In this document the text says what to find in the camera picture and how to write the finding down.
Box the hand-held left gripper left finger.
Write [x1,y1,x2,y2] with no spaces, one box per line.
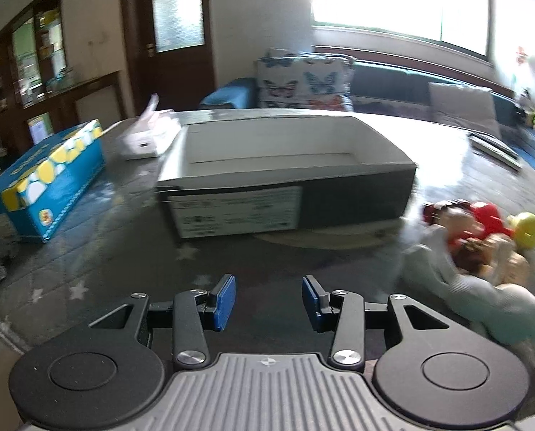
[88,274,238,370]

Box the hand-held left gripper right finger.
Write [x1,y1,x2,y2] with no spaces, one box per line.
[302,275,450,370]

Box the black and white cardboard box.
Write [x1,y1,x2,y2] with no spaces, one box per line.
[154,114,418,240]

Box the pale grey plush toy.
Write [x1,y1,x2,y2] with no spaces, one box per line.
[397,224,535,369]

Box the beige textured toy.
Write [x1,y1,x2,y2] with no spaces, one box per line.
[456,233,531,288]

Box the grey star-print desktop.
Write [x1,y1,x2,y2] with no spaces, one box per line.
[0,108,535,369]

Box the white plastic bag package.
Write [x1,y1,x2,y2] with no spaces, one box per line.
[115,93,183,161]

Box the red toy figure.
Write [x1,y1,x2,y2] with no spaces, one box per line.
[422,200,515,252]

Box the blue and yellow tissue box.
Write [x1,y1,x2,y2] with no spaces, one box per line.
[0,119,106,244]

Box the butterfly print pillow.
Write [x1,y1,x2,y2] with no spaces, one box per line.
[255,49,355,113]

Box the yellow toy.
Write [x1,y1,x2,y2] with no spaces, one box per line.
[507,212,535,249]

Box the blue sofa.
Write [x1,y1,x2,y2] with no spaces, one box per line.
[199,56,535,189]

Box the wooden door with frosted glass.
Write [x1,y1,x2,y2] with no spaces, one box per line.
[120,0,217,120]

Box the remote control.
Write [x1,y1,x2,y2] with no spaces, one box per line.
[467,131,524,172]

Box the grey cushion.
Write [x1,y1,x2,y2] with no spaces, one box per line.
[428,82,502,140]

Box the dark wooden display cabinet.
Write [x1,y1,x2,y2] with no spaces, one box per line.
[0,0,125,158]

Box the bright window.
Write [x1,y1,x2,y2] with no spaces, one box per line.
[310,0,493,57]

